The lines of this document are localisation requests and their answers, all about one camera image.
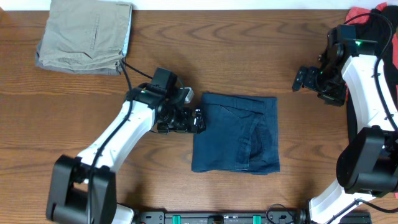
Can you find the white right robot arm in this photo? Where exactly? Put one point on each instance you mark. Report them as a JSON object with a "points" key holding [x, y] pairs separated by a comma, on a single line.
{"points": [[367, 167]]}

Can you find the navy blue shorts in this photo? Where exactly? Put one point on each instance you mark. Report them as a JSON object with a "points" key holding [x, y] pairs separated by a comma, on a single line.
{"points": [[241, 135]]}

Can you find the black t-shirt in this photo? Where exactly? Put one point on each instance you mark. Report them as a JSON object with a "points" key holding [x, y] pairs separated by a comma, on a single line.
{"points": [[382, 31]]}

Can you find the folded khaki shorts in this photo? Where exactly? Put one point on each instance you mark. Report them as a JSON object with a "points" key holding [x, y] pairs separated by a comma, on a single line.
{"points": [[86, 34]]}

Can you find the folded grey garment underneath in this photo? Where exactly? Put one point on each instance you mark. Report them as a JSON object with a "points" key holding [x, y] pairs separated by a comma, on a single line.
{"points": [[101, 71]]}

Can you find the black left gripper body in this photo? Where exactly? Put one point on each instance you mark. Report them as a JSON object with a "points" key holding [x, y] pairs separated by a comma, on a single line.
{"points": [[177, 120]]}

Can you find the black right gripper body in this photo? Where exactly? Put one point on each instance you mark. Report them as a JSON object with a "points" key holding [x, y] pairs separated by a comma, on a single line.
{"points": [[329, 86]]}

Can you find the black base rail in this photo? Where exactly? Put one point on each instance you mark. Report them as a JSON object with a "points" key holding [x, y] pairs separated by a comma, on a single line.
{"points": [[273, 216]]}

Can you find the red garment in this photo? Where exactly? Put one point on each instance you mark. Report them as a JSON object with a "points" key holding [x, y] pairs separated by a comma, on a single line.
{"points": [[357, 14]]}

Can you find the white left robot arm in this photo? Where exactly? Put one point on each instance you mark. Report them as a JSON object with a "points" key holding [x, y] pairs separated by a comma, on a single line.
{"points": [[83, 188]]}

